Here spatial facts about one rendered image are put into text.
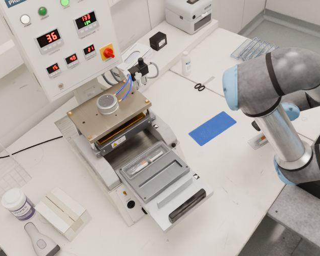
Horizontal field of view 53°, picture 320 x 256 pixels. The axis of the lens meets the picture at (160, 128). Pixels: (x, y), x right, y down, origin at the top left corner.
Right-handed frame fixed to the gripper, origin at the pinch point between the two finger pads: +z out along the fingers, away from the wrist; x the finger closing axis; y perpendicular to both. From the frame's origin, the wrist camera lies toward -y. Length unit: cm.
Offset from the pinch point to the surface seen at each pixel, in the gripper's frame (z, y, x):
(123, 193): -12, -70, 3
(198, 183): -19, -46, -12
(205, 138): 2.8, -23.0, 15.4
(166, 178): -22, -55, -6
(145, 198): -22, -65, -8
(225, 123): 2.8, -9.6, 17.9
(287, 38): 78, 145, 115
